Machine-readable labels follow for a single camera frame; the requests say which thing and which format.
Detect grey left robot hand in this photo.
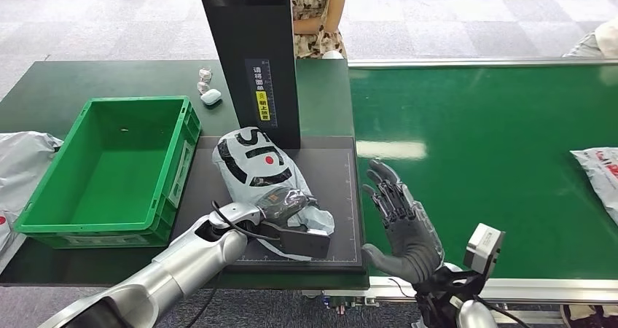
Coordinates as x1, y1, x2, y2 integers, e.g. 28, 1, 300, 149
256, 187, 320, 226

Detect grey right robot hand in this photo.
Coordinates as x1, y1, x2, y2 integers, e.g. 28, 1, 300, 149
361, 159, 445, 285

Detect white package with black print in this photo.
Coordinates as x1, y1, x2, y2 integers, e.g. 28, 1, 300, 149
212, 126, 336, 262

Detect green conveyor belt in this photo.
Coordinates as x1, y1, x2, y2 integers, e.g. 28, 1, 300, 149
348, 65, 618, 281

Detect black inbound scanner machine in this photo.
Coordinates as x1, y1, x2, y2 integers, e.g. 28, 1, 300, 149
170, 0, 367, 273

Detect white package with red print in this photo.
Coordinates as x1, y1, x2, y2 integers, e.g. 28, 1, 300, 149
570, 147, 618, 227

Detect crumpled clear plastic wrapper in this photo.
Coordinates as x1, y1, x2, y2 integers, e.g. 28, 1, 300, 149
197, 67, 214, 95

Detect green plastic crate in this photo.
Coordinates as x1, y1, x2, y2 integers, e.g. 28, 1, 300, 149
14, 96, 202, 249

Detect person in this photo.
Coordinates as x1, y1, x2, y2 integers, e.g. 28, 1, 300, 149
291, 0, 348, 60
562, 19, 618, 59

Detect dark green table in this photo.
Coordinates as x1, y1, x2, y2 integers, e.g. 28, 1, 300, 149
0, 59, 371, 291

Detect grey mailer bag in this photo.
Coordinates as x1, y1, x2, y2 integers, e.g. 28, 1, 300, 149
0, 131, 64, 270

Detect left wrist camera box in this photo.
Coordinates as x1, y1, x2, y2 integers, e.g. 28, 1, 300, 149
260, 219, 332, 261

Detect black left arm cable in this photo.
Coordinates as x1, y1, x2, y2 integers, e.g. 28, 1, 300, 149
211, 200, 282, 243

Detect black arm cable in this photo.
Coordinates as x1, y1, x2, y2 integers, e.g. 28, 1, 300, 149
211, 200, 282, 243
472, 294, 533, 328

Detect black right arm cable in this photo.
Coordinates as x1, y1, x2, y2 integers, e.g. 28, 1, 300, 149
472, 294, 533, 328

